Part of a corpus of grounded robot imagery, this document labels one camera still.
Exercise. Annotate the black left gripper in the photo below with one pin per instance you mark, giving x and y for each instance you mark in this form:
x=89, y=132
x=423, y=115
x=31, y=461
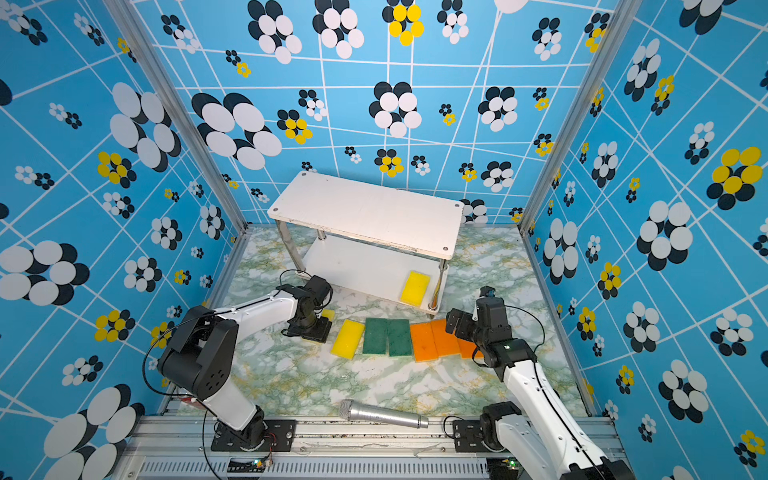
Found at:
x=321, y=336

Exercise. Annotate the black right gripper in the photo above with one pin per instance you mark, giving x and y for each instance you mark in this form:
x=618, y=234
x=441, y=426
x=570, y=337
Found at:
x=463, y=330

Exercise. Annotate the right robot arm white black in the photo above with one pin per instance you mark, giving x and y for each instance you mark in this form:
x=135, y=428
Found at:
x=535, y=426

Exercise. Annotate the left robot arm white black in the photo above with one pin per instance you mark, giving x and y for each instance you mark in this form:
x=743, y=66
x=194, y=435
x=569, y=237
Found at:
x=201, y=354

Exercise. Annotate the white two-tier shelf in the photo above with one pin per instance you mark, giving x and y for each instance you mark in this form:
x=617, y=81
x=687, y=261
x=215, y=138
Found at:
x=368, y=238

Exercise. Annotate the orange sponge right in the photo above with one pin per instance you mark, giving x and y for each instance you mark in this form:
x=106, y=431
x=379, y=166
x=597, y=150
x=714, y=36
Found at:
x=466, y=349

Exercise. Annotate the orange sponge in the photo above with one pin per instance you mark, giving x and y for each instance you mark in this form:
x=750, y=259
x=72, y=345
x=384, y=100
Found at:
x=446, y=344
x=423, y=342
x=466, y=349

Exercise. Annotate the orange sponge middle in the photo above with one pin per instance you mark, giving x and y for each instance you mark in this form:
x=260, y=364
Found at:
x=446, y=344

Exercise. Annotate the orange sponge left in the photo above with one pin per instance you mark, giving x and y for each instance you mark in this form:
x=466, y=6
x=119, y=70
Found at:
x=423, y=342

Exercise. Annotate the green sponge left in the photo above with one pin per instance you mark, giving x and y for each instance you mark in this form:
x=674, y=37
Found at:
x=375, y=340

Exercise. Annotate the green sponge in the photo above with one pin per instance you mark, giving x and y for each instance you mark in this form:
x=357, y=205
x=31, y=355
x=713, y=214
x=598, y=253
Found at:
x=375, y=340
x=399, y=338

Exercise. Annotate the green sponge right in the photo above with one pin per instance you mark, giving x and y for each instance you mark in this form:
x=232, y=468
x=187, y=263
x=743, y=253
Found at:
x=399, y=338

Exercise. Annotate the silver microphone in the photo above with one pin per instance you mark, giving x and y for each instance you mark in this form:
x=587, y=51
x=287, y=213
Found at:
x=352, y=410

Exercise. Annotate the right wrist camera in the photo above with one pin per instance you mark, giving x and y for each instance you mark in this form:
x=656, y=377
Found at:
x=487, y=295

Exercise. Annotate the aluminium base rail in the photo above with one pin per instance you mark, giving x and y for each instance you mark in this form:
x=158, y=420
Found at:
x=177, y=447

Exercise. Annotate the aluminium frame post left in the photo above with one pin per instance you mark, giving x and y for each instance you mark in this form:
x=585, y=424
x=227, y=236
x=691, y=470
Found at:
x=157, y=74

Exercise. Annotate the aluminium frame post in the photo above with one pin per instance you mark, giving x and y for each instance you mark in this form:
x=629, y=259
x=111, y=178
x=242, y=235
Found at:
x=157, y=74
x=621, y=20

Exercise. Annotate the aluminium frame post right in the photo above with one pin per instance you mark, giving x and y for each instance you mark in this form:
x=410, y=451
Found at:
x=621, y=20

